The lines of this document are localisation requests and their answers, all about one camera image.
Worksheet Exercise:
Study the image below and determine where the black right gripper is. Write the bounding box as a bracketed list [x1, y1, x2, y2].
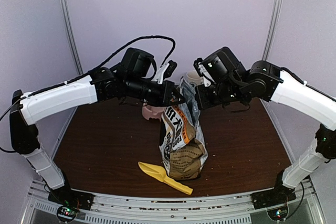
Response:
[195, 80, 246, 109]

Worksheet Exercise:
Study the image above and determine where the pink double pet feeder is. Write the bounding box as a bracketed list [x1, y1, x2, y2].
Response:
[142, 105, 165, 120]

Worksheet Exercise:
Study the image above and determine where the pet food bag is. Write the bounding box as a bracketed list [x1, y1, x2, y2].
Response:
[159, 77, 208, 180]

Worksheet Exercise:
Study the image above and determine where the yellow plastic scoop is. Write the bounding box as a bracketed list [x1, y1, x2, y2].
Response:
[138, 162, 193, 195]

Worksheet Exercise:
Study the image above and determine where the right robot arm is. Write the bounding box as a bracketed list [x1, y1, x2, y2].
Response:
[194, 47, 335, 204]

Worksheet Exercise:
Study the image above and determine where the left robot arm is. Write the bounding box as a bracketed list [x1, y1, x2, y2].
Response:
[9, 48, 185, 205]

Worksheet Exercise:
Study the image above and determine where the white patterned ceramic mug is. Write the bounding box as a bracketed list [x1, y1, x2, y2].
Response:
[186, 70, 204, 87]

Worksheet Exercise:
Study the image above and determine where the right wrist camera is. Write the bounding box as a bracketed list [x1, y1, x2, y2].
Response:
[193, 58, 212, 87]

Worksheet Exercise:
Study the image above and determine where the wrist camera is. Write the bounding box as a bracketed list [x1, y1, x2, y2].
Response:
[193, 58, 212, 87]
[152, 60, 177, 84]

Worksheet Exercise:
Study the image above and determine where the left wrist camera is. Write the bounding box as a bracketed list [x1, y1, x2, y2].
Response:
[152, 60, 177, 84]

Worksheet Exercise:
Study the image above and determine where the black braided left cable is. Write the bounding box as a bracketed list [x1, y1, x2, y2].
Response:
[0, 35, 176, 154]

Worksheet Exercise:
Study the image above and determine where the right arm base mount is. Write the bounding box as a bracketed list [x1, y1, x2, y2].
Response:
[251, 186, 296, 222]

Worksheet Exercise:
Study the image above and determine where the aluminium corner post right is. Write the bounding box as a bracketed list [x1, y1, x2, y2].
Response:
[262, 0, 283, 60]

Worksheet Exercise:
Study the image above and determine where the aluminium corner post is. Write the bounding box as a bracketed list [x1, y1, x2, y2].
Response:
[262, 0, 283, 60]
[59, 0, 83, 74]

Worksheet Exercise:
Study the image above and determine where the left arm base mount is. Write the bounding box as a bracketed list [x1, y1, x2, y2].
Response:
[48, 188, 94, 223]

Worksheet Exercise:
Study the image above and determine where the aluminium corner post left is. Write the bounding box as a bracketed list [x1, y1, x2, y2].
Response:
[59, 0, 83, 74]

